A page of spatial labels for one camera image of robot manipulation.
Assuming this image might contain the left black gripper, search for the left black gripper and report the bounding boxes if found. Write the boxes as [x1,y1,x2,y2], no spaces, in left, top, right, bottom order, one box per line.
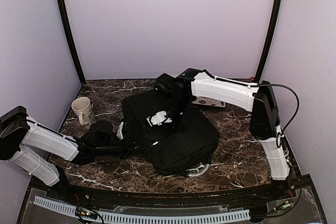
[94,134,148,159]

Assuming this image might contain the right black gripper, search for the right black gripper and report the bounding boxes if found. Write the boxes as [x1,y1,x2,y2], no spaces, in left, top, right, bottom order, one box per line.
[161,95,192,136]

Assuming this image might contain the black student bag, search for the black student bag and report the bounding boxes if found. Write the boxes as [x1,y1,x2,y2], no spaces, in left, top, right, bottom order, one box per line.
[119,90,220,176]

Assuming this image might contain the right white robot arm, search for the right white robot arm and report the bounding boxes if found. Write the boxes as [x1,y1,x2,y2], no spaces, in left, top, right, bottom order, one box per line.
[147,68,290,200]

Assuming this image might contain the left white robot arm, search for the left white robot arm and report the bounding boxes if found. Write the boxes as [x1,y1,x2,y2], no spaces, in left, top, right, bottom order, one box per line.
[1,106,130,201]

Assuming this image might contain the floral square plate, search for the floral square plate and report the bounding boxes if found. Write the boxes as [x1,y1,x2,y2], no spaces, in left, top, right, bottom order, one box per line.
[192,97,226,108]

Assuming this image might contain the beige ceramic mug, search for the beige ceramic mug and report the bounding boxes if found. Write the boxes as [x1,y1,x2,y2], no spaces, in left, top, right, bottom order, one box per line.
[71,97,96,129]

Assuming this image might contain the clear tape roll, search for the clear tape roll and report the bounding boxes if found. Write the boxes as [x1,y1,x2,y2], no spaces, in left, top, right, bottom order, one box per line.
[187,164,210,178]

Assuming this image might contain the small circuit board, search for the small circuit board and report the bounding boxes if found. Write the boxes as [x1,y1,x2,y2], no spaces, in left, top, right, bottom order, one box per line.
[75,207,98,220]

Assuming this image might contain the black front rail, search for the black front rail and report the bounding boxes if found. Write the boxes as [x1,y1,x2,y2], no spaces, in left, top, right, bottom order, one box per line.
[28,175,313,209]

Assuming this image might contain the grey slotted cable duct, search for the grey slotted cable duct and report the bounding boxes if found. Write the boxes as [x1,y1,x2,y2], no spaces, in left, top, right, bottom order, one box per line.
[33,196,250,224]

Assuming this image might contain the right black frame post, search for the right black frame post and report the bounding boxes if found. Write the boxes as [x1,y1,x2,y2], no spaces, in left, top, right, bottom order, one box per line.
[254,0,281,83]

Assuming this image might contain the black frame post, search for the black frame post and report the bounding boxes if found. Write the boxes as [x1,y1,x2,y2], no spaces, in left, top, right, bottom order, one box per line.
[57,0,86,85]
[254,0,281,83]

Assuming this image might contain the left black frame post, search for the left black frame post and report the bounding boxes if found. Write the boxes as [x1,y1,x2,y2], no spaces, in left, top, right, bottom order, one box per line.
[57,0,86,85]

